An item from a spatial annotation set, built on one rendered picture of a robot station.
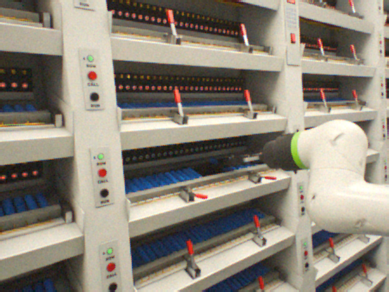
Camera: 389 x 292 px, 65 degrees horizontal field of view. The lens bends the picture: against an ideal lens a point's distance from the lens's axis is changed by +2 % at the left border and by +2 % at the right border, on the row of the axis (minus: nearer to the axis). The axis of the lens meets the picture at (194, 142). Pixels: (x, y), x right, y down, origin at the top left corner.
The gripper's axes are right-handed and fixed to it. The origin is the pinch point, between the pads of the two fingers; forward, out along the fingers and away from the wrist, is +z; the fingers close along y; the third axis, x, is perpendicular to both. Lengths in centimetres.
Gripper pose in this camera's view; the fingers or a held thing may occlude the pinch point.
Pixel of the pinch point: (229, 162)
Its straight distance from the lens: 93.9
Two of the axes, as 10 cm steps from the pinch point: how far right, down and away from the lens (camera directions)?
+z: -5.8, 1.6, 8.0
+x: 1.7, 9.8, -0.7
